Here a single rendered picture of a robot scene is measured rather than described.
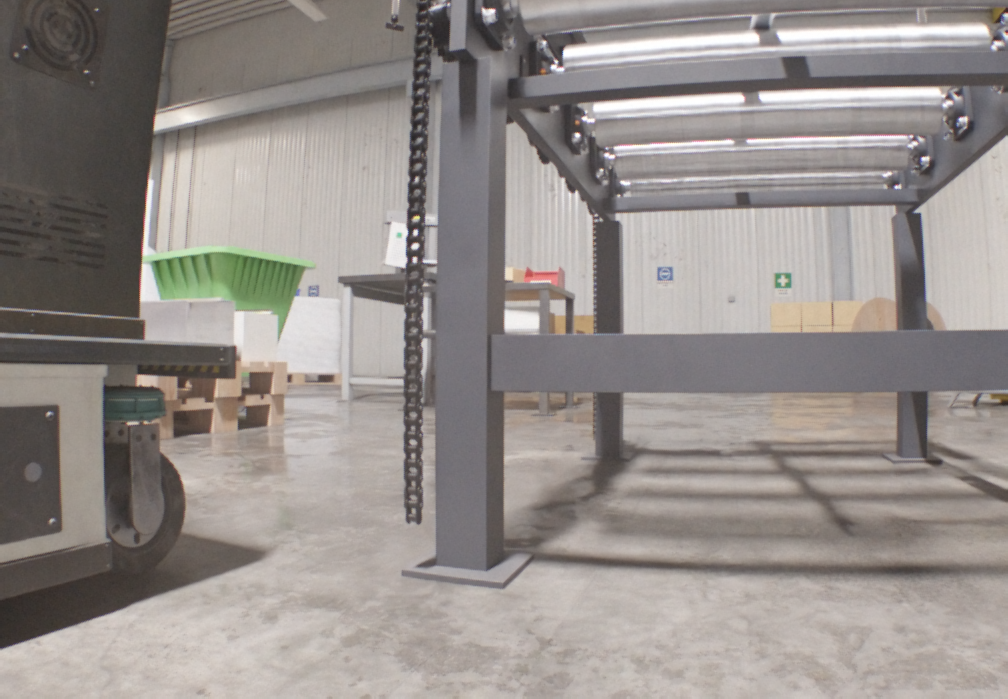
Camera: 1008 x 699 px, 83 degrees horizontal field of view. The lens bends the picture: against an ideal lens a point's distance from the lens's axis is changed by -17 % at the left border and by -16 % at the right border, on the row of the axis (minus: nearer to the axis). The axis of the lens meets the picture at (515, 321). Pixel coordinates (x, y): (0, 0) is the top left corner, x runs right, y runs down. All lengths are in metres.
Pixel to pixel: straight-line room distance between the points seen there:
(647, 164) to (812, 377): 1.07
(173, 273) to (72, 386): 3.19
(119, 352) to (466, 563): 0.53
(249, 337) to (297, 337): 5.11
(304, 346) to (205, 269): 4.51
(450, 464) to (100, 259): 0.54
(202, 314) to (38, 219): 2.15
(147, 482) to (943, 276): 11.88
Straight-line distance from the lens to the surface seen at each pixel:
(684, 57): 1.27
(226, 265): 3.65
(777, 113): 1.54
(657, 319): 11.57
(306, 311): 8.14
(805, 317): 8.80
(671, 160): 1.82
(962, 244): 12.39
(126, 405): 0.94
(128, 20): 1.01
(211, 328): 2.94
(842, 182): 2.14
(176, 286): 3.97
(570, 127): 1.56
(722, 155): 1.82
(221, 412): 2.82
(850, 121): 1.57
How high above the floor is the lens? 0.30
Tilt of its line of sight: 3 degrees up
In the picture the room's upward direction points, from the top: straight up
